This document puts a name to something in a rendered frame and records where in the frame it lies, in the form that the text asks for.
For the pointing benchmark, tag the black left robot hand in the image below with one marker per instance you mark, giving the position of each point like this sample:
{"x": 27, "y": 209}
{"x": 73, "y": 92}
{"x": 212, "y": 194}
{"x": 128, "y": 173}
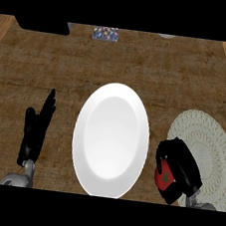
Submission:
{"x": 32, "y": 135}

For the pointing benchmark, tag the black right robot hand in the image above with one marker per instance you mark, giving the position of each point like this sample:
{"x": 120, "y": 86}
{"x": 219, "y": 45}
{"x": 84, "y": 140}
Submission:
{"x": 182, "y": 165}

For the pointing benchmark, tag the red tomato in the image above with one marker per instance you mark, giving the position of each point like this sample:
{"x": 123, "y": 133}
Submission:
{"x": 164, "y": 176}

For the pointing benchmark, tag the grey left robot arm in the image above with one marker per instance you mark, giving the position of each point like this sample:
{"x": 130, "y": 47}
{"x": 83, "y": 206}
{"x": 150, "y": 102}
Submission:
{"x": 20, "y": 175}

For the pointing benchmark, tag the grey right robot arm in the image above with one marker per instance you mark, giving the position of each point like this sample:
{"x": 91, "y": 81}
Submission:
{"x": 199, "y": 202}

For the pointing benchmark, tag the cream round woven placemat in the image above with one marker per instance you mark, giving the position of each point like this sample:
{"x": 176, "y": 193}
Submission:
{"x": 211, "y": 147}

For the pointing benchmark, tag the white oval plate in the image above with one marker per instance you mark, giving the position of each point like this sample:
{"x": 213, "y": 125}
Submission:
{"x": 110, "y": 140}

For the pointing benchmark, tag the black appliance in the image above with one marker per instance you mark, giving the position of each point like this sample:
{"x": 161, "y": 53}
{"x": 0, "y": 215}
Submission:
{"x": 42, "y": 25}

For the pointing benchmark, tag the colourful patterned box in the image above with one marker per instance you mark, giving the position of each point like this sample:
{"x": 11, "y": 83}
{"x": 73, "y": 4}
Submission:
{"x": 105, "y": 33}

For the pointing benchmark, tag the pale grey round object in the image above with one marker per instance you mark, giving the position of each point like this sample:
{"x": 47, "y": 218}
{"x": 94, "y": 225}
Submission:
{"x": 166, "y": 35}

